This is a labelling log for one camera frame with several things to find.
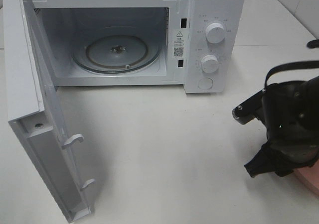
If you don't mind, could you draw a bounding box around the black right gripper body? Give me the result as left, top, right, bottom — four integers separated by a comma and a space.
254, 81, 319, 177

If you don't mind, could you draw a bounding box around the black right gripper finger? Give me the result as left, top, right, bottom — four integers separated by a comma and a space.
243, 141, 295, 178

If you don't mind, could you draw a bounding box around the pink round plate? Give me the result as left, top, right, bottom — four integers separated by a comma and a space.
294, 161, 319, 196

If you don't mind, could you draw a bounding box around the round microwave door button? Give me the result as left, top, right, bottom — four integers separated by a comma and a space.
198, 78, 213, 90

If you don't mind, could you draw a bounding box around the white microwave door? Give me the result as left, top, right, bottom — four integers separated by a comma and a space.
3, 0, 95, 223

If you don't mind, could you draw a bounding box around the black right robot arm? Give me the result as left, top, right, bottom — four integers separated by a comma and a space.
244, 78, 319, 177

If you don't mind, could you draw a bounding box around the lower white microwave knob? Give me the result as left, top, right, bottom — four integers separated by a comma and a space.
200, 55, 219, 73

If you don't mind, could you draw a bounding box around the white microwave knob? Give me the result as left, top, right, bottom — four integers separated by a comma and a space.
200, 55, 219, 73
204, 21, 226, 44

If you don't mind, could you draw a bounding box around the upper white microwave knob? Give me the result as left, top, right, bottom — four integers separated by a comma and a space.
204, 21, 226, 44

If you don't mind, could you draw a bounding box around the white microwave oven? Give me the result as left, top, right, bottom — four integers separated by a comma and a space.
9, 0, 245, 97

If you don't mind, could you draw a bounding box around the white warning label sticker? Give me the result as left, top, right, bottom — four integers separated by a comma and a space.
172, 29, 186, 58

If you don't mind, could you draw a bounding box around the glass microwave turntable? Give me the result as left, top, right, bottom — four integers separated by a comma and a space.
71, 26, 165, 74

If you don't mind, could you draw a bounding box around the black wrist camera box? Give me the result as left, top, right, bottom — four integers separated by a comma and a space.
232, 89, 265, 125

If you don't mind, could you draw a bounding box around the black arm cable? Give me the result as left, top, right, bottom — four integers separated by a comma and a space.
264, 38, 319, 88

